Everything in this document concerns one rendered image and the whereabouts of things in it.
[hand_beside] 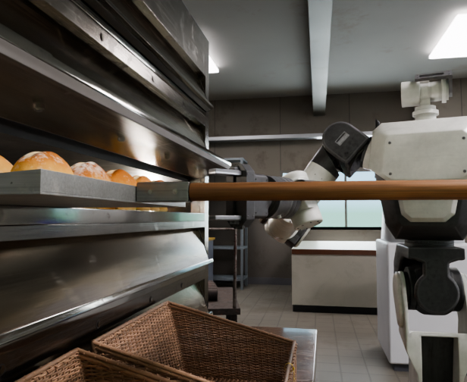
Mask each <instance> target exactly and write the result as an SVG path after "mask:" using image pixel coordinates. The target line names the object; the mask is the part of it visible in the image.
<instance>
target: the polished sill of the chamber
mask: <svg viewBox="0 0 467 382"><path fill-rule="evenodd" d="M184 221H205V214H204V213H186V212H169V211H135V210H117V209H100V208H66V207H48V206H31V205H0V226H11V225H46V224H114V223H149V222H184Z"/></svg>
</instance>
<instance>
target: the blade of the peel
mask: <svg viewBox="0 0 467 382"><path fill-rule="evenodd" d="M0 205H31V206H48V207H66V208H165V207H186V203H185V202H137V201H136V186H132V185H128V184H123V183H115V182H111V181H107V180H100V179H95V178H91V177H83V176H78V175H74V174H66V173H62V172H57V171H50V170H46V169H42V168H40V169H35V170H27V171H12V172H4V173H0Z"/></svg>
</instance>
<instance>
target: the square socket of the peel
mask: <svg viewBox="0 0 467 382"><path fill-rule="evenodd" d="M191 183H192V182H188V181H178V182H138V183H137V184H136V201H137V202H193V201H190V195H189V191H188V190H189V188H190V184H191Z"/></svg>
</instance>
